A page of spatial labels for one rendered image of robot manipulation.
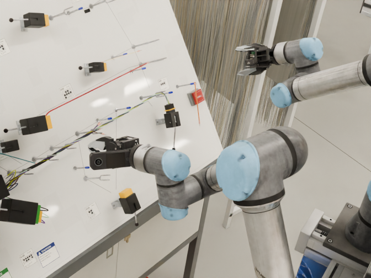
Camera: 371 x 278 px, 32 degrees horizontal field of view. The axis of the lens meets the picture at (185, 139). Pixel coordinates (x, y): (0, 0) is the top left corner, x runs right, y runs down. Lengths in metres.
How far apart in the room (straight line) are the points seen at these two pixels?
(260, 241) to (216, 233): 2.18
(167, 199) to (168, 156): 0.12
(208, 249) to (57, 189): 1.48
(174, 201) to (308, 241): 0.59
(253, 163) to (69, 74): 1.08
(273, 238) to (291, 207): 2.45
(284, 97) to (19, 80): 0.85
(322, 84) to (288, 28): 1.38
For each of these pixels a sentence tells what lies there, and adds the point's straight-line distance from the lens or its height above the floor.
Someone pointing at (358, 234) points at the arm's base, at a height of 1.21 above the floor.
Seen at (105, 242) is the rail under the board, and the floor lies 0.85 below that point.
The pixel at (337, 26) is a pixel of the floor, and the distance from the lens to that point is 5.97.
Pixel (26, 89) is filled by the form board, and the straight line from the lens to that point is 2.16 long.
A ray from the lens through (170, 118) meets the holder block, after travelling 2.41.
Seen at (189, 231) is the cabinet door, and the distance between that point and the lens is 2.95.
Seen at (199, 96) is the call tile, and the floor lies 1.12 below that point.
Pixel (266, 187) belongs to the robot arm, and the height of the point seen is 1.68.
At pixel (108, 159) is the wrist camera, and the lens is 1.75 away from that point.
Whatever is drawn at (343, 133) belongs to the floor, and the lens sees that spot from 4.58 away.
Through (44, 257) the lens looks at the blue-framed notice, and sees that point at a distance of 2.18.
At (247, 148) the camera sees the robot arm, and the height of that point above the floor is 1.74.
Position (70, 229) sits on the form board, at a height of 0.95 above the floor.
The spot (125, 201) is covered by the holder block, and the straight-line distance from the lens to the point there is 2.25.
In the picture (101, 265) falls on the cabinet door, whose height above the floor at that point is 0.67.
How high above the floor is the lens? 2.57
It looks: 38 degrees down
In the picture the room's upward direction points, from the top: 9 degrees clockwise
